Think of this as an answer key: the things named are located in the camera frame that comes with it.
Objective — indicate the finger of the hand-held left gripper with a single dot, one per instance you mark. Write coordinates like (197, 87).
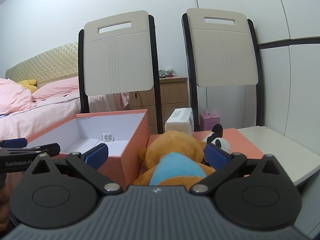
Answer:
(15, 142)
(48, 149)

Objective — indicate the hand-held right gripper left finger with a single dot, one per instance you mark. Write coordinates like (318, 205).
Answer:
(98, 155)

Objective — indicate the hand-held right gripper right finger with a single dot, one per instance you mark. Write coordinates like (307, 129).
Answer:
(212, 156)

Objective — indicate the panda plush toy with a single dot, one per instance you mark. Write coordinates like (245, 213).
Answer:
(221, 143)

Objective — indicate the orange cardboard box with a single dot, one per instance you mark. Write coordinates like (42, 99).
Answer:
(132, 152)

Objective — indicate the orange box lid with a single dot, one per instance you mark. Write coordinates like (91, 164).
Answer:
(247, 145)

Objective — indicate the brown bear plush toy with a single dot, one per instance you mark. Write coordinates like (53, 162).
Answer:
(172, 155)

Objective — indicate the white desktop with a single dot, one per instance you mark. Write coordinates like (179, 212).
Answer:
(285, 150)

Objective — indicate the white desiccant packet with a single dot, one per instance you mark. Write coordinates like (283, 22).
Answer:
(107, 137)

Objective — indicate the pink bed sheet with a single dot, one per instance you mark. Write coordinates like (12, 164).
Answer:
(42, 117)

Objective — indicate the pink carton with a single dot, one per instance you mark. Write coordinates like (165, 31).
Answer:
(210, 122)

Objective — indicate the pink quilt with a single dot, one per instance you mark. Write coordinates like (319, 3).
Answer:
(12, 97)

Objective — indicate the white tissue pack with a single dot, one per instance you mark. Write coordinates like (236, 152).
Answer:
(178, 120)

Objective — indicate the yellow plush toy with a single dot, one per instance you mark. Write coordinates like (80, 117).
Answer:
(28, 84)

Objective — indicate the pink pillow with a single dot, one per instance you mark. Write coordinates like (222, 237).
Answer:
(60, 88)

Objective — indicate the wooden nightstand with drawers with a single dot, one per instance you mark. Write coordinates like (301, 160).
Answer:
(172, 92)

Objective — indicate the beige quilted headboard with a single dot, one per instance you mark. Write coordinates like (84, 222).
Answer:
(45, 62)

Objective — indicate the small grey clutter pile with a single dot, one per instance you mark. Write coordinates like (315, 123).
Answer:
(166, 73)

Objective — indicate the white wardrobe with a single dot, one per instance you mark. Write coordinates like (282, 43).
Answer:
(287, 85)

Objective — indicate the beige chair with black frame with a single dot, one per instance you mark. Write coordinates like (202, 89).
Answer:
(222, 50)
(117, 57)

